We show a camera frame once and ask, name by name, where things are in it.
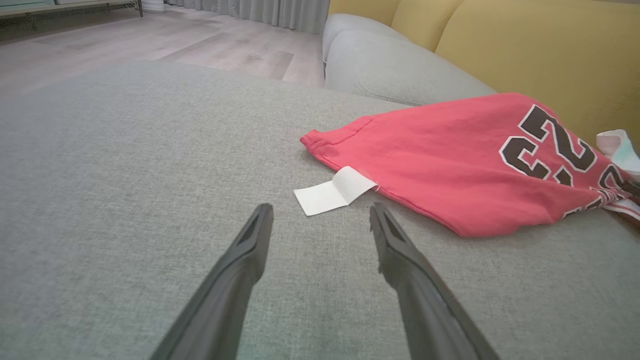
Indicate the grey sofa armrest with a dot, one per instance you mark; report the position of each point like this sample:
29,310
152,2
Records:
345,25

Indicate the grey sofa seat cushion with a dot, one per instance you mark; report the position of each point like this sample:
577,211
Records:
395,75

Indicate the grey pleated curtain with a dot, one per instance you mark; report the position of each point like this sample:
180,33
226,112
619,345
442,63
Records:
260,12

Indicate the white and teal cloth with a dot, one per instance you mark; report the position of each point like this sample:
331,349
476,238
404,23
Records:
622,147

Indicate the red jersey with black numbers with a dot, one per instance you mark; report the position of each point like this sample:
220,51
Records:
440,165

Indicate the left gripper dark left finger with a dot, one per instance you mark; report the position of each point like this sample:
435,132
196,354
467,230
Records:
225,300

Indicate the grey fabric sofa ottoman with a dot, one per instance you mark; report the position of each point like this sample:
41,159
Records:
125,200

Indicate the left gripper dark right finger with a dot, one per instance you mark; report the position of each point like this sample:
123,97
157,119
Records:
425,310

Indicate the yellow sofa back cushion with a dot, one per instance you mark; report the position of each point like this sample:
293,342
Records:
550,55
425,20
360,9

